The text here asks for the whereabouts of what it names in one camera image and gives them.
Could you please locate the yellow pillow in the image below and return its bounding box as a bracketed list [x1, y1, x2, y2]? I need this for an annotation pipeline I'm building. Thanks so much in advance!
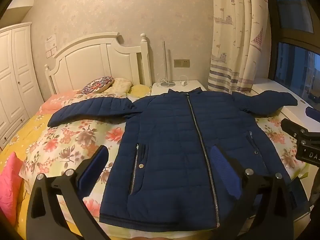
[129, 84, 152, 98]

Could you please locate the embroidered round cushion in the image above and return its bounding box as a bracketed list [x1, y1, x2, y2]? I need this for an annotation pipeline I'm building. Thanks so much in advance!
[81, 76, 115, 95]

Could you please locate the pink floral pillow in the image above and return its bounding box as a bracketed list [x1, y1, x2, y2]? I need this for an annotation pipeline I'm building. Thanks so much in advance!
[41, 91, 82, 115]

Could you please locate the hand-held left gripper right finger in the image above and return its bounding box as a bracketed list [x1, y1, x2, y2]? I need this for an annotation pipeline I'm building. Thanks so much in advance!
[211, 146, 296, 240]

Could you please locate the cream floral pillow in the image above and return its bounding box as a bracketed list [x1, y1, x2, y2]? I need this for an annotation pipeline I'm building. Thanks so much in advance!
[109, 77, 133, 96]

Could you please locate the floral bed sheet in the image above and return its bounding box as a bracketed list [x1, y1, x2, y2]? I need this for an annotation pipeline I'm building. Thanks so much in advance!
[0, 90, 312, 240]

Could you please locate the pink quilted cushion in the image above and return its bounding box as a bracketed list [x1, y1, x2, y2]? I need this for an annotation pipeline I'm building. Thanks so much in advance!
[0, 152, 26, 227]

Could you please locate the boat print curtain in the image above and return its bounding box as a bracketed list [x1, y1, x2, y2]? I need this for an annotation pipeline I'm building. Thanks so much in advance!
[207, 0, 270, 93]

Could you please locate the white wardrobe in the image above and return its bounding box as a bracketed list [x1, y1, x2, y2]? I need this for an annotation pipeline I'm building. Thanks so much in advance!
[0, 22, 45, 151]

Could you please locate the dark framed window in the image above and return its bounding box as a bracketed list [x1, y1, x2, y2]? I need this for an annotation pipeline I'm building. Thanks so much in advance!
[266, 0, 320, 112]

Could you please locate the gold wall socket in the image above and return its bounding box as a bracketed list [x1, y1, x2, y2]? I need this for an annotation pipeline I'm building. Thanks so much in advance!
[173, 58, 191, 68]

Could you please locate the dark blue object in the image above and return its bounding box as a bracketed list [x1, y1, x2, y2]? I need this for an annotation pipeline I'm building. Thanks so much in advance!
[305, 106, 320, 118]

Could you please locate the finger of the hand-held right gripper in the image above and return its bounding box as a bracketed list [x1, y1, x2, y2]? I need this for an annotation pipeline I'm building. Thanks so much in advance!
[281, 118, 308, 141]

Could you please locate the white pole lamp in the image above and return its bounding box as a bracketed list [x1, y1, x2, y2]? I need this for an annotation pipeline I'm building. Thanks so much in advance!
[157, 41, 175, 87]

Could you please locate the white nightstand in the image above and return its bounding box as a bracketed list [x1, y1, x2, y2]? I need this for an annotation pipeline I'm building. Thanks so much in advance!
[150, 80, 208, 97]

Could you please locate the white charger with cable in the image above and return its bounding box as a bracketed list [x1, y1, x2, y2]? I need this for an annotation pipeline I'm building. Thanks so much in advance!
[178, 74, 191, 86]

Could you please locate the white window sill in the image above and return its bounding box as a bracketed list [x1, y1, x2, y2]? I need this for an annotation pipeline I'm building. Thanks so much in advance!
[249, 78, 320, 132]

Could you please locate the paper note on wall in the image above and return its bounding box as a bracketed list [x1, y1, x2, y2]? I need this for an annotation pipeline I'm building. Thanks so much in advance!
[44, 35, 58, 51]

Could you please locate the navy blue puffer jacket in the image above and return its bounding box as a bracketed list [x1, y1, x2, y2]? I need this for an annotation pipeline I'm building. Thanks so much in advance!
[47, 87, 310, 232]

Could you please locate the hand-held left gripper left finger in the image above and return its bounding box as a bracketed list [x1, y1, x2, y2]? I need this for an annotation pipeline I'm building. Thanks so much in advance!
[26, 145, 111, 240]

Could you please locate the white wooden bed headboard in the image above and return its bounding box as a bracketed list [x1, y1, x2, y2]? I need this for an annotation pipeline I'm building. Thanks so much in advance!
[44, 32, 152, 97]

